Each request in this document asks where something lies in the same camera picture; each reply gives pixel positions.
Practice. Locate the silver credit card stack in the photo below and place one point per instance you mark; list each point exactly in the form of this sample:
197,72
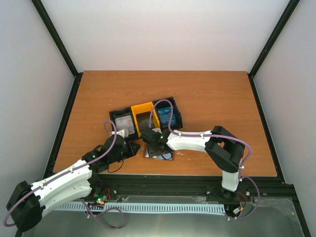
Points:
125,122

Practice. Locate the black frame post left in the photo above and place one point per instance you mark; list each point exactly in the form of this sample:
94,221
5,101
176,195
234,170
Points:
41,10

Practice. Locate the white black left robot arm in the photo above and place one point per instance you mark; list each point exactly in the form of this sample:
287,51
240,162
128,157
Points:
29,203

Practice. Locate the black bin left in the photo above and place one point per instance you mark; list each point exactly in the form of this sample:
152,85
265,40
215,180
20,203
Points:
123,112

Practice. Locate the brown leather card holder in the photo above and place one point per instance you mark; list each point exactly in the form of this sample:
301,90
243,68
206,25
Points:
159,149

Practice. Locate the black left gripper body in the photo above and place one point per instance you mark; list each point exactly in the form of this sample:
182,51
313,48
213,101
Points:
121,156

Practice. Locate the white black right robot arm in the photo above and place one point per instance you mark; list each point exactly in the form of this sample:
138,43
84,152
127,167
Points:
224,149

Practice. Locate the blue credit card stack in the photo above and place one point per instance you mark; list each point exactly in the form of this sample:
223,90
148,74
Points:
164,116

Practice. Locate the black bin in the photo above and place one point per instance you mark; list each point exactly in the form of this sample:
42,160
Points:
176,112
123,112

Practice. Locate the yellow bin middle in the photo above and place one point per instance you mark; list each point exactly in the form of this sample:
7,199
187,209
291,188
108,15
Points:
145,107

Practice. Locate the black bin right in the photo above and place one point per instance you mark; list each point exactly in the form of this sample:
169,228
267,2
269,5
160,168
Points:
176,112

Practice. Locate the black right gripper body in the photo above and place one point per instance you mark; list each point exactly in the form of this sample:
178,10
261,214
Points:
154,152

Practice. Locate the black frame post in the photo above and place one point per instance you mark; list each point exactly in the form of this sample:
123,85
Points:
41,10
288,11

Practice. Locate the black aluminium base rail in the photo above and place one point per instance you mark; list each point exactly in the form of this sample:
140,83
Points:
117,186

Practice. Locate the metal sheet front plate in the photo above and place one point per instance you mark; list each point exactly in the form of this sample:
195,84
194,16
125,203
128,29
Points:
274,217

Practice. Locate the dark credit card stack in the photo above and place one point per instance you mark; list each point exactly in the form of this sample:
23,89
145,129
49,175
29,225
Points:
143,121

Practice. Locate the black frame post right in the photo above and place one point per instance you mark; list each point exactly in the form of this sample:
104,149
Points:
288,11

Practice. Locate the light blue cable duct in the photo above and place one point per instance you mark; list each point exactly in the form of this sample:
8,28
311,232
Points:
146,208

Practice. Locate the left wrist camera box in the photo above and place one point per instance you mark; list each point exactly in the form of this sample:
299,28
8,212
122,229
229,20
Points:
124,133

